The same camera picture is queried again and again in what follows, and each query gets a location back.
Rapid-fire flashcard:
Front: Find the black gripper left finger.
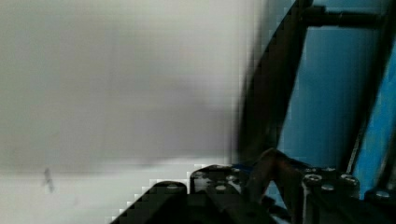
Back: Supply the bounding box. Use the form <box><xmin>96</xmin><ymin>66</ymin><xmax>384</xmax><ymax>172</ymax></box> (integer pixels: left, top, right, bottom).
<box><xmin>110</xmin><ymin>165</ymin><xmax>277</xmax><ymax>224</ymax></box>

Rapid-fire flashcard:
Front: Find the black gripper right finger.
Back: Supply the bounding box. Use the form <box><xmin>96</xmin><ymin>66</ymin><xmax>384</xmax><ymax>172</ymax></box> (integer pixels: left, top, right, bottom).
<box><xmin>302</xmin><ymin>168</ymin><xmax>395</xmax><ymax>224</ymax></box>

